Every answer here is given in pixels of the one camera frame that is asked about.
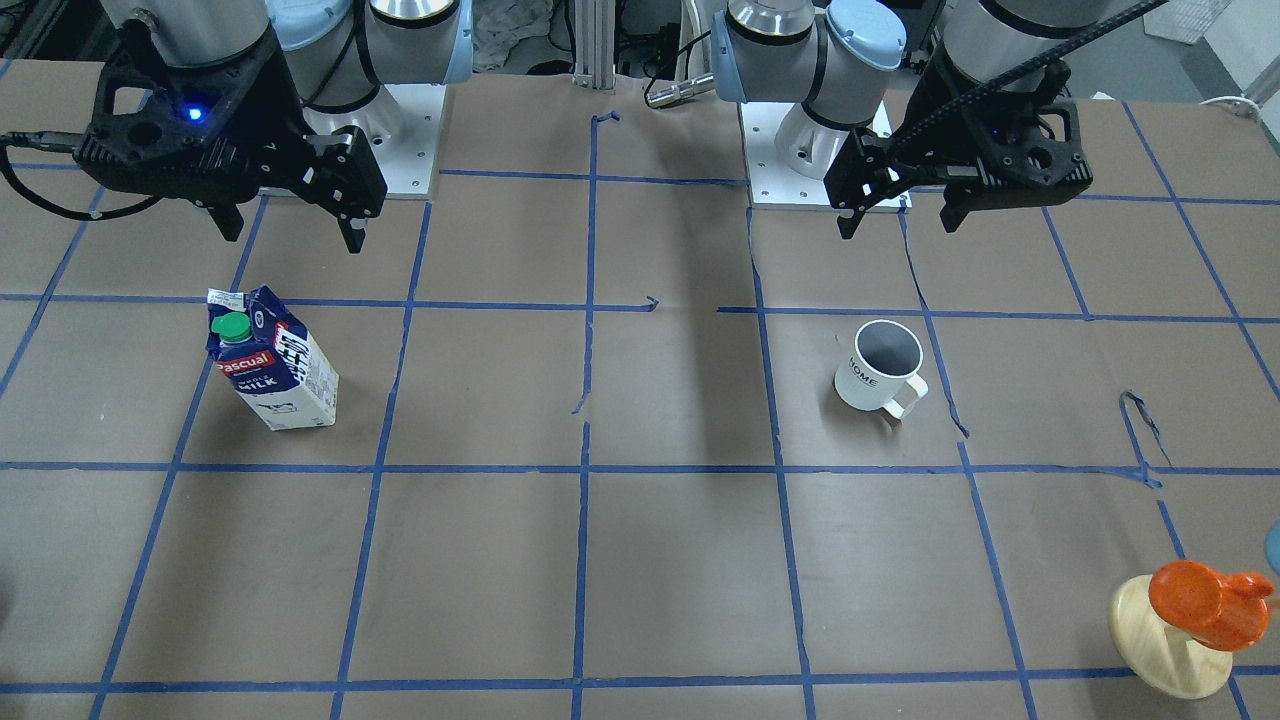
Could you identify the orange plastic cup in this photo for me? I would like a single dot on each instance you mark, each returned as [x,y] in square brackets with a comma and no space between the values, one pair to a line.
[1223,612]

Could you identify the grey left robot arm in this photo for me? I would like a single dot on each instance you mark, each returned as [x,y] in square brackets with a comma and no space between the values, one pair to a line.
[836,59]

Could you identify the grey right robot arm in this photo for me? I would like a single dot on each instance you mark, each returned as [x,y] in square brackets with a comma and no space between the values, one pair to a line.
[340,53]

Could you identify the aluminium profile post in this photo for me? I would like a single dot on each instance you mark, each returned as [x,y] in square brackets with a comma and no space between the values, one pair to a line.
[594,43]

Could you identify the white home mug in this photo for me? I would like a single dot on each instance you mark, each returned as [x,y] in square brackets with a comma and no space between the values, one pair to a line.
[882,373]

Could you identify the blue white milk carton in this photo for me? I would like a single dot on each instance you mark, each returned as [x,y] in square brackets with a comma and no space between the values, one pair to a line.
[271,359]

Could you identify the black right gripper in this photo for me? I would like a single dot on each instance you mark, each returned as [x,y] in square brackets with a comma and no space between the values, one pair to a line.
[283,112]

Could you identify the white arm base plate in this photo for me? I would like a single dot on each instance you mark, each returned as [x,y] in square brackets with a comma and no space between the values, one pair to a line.
[404,124]
[787,154]

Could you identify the blue plastic cup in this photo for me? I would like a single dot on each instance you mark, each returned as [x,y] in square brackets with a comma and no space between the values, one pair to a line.
[1271,547]

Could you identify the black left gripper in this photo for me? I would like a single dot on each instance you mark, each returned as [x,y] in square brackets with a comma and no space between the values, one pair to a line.
[928,150]

